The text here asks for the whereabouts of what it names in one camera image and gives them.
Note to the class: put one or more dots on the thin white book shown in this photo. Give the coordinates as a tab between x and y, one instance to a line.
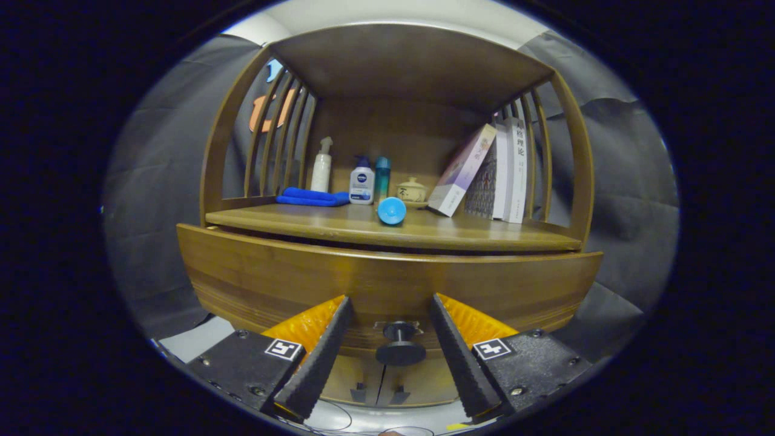
500	175

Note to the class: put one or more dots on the blue folded cloth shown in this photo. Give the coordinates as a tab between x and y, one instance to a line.
309	197

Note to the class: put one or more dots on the purple book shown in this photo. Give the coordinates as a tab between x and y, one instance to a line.
463	169

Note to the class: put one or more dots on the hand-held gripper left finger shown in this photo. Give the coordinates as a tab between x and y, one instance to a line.
321	363

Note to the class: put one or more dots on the white lotion bottle blue cap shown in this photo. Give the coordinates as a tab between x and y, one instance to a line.
361	184

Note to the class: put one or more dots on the blue cleanser tube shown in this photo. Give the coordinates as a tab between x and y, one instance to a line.
392	212

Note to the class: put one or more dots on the ceramic lidded teacup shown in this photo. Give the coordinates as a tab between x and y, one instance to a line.
412	192

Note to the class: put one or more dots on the white pump bottle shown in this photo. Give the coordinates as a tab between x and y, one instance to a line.
321	172

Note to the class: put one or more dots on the teal bottle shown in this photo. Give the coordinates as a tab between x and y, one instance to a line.
382	178

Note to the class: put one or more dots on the wooden cabinet door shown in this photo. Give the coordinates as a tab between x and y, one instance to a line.
345	372
424	381

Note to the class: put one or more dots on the wooden countertop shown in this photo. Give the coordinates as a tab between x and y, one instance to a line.
339	224

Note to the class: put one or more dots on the thick white book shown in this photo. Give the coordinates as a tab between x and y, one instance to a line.
517	175

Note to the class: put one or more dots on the wooden cabinet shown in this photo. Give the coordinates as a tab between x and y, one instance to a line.
412	60

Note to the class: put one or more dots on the patterned cover book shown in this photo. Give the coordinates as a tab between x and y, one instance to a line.
484	188

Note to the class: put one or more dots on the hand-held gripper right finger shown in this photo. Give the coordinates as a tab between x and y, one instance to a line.
463	363

